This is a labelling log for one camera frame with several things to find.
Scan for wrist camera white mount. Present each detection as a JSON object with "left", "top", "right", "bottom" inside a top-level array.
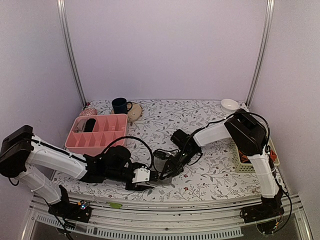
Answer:
[
  {"left": 131, "top": 167, "right": 159, "bottom": 184},
  {"left": 153, "top": 148, "right": 177, "bottom": 160}
]

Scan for black rolled garment in organizer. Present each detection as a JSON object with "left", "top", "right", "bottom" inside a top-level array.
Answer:
[{"left": 83, "top": 118, "right": 96, "bottom": 133}]

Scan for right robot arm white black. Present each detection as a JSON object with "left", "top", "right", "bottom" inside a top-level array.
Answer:
[{"left": 160, "top": 108, "right": 284, "bottom": 218}]

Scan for pink divided organizer box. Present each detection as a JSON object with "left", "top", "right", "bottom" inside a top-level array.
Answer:
[{"left": 64, "top": 114, "right": 128, "bottom": 156}]

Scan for dark blue mug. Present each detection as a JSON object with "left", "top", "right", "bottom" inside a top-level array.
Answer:
[{"left": 111, "top": 97, "right": 133, "bottom": 114}]

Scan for grey boxer underwear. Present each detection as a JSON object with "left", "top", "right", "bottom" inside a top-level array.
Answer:
[{"left": 150, "top": 149, "right": 174, "bottom": 186}]

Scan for green tape scrap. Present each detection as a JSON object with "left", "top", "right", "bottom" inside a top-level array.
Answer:
[{"left": 107, "top": 202, "right": 123, "bottom": 209}]

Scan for red white striped cloth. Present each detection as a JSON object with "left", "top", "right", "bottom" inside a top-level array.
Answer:
[{"left": 79, "top": 107, "right": 98, "bottom": 117}]

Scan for beige plush toy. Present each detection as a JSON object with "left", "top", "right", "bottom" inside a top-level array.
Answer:
[{"left": 127, "top": 102, "right": 143, "bottom": 123}]

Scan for pale green plastic basket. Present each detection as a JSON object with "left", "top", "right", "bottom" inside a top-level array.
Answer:
[{"left": 230, "top": 139, "right": 280, "bottom": 173}]

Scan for grey rolled garment in organizer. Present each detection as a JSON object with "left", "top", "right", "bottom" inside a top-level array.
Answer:
[{"left": 72, "top": 119, "right": 87, "bottom": 133}]

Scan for orange clothes in basket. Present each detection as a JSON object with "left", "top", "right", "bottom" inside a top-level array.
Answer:
[{"left": 238, "top": 149, "right": 279, "bottom": 164}]

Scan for white bowl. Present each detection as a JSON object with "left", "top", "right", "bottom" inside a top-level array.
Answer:
[{"left": 220, "top": 98, "right": 240, "bottom": 114}]

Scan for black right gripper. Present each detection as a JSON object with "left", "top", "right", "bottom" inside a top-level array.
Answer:
[{"left": 160, "top": 148, "right": 199, "bottom": 181}]

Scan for right aluminium frame post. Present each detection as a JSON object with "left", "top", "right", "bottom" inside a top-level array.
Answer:
[{"left": 245, "top": 0, "right": 275, "bottom": 108}]

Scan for aluminium frame post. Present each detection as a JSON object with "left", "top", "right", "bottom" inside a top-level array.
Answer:
[
  {"left": 245, "top": 0, "right": 275, "bottom": 108},
  {"left": 56, "top": 0, "right": 87, "bottom": 107}
]

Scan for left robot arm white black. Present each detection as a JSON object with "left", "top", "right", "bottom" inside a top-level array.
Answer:
[{"left": 0, "top": 125, "right": 159, "bottom": 217}]

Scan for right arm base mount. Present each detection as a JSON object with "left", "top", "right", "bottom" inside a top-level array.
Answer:
[{"left": 239, "top": 198, "right": 285, "bottom": 223}]

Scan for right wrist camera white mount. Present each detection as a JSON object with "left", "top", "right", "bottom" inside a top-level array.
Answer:
[{"left": 153, "top": 148, "right": 177, "bottom": 160}]

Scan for left aluminium frame post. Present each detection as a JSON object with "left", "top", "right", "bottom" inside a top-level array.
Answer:
[{"left": 56, "top": 0, "right": 87, "bottom": 107}]

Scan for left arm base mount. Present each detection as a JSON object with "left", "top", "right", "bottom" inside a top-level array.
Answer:
[{"left": 48, "top": 200, "right": 93, "bottom": 223}]

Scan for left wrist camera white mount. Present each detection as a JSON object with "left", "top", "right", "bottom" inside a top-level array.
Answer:
[{"left": 131, "top": 167, "right": 159, "bottom": 184}]

